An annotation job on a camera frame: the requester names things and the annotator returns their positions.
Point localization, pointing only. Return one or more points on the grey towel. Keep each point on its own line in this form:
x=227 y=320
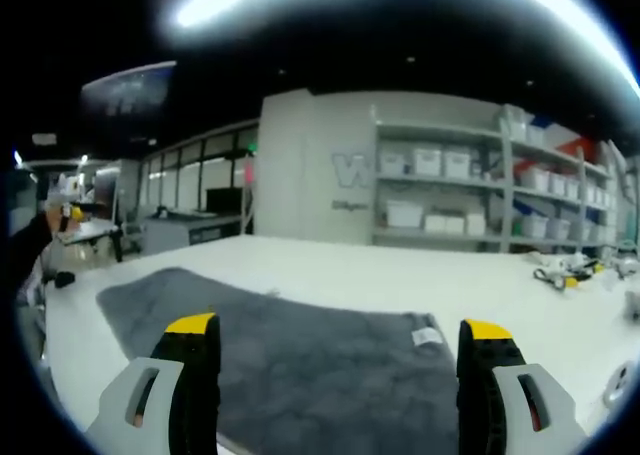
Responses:
x=300 y=365

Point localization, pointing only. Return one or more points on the person's left hand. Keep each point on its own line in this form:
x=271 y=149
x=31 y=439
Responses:
x=52 y=223

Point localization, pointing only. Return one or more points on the white background table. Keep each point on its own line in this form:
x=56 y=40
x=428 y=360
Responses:
x=95 y=232

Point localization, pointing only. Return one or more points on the small black object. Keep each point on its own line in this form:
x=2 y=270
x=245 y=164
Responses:
x=65 y=280

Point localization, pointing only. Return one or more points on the grey round controller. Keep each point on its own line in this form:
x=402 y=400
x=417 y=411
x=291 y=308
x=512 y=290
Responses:
x=619 y=382

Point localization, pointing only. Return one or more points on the grey cabinet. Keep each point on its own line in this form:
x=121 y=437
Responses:
x=190 y=232

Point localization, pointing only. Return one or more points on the dark hanging screen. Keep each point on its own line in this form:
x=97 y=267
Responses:
x=130 y=90

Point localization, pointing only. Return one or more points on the white yellow spare gripper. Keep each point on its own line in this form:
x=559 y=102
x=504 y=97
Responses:
x=565 y=275

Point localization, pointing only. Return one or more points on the black monitor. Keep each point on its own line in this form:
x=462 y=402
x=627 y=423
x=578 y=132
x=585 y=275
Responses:
x=225 y=200

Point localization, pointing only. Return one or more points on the small grey object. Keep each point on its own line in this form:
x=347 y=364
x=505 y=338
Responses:
x=632 y=305

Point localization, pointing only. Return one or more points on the pink hanging tag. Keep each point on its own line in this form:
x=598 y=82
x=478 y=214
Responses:
x=248 y=170

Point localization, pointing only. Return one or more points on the green exit sign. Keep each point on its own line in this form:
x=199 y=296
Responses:
x=251 y=148

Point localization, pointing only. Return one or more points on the grey metal storage shelf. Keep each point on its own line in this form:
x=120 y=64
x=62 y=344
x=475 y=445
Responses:
x=565 y=200
x=440 y=185

